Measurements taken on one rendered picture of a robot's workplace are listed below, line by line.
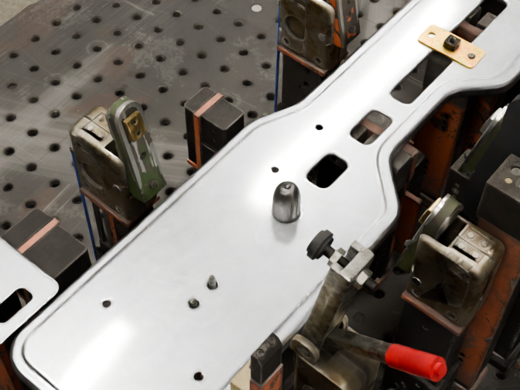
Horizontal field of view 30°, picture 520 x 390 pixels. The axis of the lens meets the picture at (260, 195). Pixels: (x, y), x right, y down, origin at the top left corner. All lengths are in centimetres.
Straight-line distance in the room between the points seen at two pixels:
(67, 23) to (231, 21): 29
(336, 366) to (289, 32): 55
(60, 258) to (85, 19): 73
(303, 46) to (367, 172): 26
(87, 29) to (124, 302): 79
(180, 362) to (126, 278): 12
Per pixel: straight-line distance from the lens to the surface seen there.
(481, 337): 122
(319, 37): 129
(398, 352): 87
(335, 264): 81
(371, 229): 109
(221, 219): 109
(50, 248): 111
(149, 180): 112
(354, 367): 95
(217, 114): 120
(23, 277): 108
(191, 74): 164
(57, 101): 163
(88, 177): 119
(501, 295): 113
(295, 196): 106
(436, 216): 99
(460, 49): 129
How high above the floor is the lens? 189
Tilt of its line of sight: 54 degrees down
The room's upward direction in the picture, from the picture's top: 1 degrees clockwise
